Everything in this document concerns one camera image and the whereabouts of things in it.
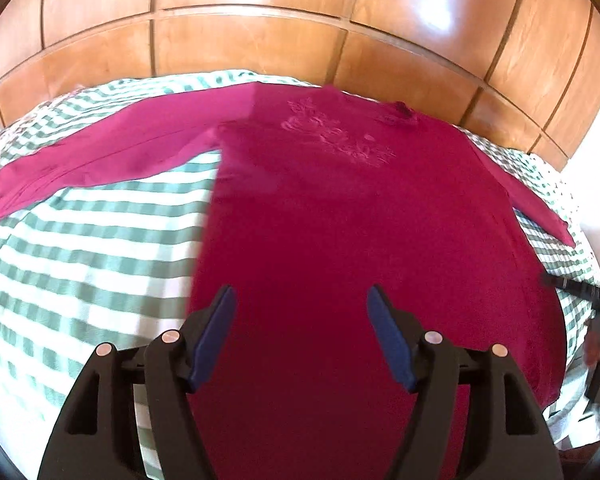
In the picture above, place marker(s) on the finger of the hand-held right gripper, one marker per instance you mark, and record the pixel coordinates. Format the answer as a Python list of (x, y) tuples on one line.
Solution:
[(575, 286)]

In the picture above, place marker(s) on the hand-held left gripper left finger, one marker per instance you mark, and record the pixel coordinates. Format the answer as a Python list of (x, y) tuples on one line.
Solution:
[(215, 340)]

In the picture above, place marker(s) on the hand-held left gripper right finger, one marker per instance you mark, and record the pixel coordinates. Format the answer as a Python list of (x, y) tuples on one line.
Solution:
[(392, 345)]

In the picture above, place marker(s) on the magenta long-sleeve shirt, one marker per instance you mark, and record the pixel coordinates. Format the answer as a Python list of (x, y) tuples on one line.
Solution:
[(330, 210)]

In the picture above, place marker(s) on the white floral bed cloth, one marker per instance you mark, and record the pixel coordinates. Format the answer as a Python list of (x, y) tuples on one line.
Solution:
[(562, 195)]

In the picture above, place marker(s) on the green checkered bedsheet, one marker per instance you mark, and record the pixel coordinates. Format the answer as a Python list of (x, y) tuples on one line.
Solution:
[(95, 240)]

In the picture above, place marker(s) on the wooden panelled headboard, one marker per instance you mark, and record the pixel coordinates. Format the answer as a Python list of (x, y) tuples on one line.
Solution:
[(260, 35)]

